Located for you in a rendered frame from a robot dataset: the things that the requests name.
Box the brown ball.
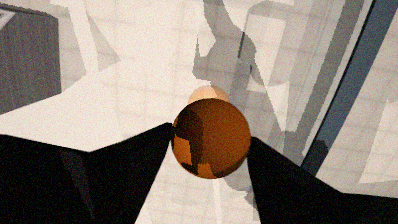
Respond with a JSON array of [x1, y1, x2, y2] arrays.
[[170, 98, 251, 179]]

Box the translucent orange ball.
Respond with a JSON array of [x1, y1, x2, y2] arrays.
[[187, 85, 231, 105]]

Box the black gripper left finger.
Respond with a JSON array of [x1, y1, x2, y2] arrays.
[[0, 122, 172, 224]]

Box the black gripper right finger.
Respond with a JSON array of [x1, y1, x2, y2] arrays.
[[246, 136, 398, 224]]

